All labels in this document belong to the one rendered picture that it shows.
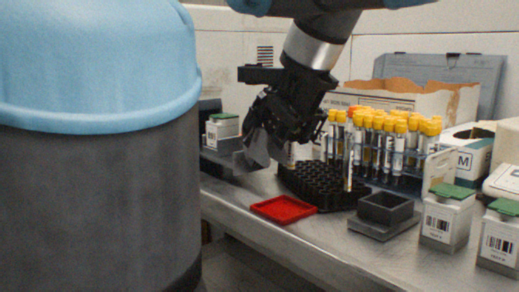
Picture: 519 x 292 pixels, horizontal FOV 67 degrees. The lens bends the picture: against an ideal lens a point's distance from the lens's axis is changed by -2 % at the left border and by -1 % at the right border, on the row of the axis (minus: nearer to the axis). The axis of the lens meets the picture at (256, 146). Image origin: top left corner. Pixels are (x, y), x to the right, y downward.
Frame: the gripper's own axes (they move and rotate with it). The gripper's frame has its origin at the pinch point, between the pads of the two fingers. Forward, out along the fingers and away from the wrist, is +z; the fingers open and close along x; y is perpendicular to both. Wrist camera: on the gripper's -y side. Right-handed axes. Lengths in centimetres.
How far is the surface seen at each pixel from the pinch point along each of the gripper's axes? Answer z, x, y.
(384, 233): -10.1, -1.5, 24.5
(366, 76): 1, 60, -21
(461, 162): -11.4, 25.1, 20.7
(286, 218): -4.0, -6.5, 14.9
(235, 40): -9.4, 7.9, -21.8
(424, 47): -14, 60, -11
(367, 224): -8.9, -1.1, 22.2
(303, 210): -3.0, -1.9, 14.2
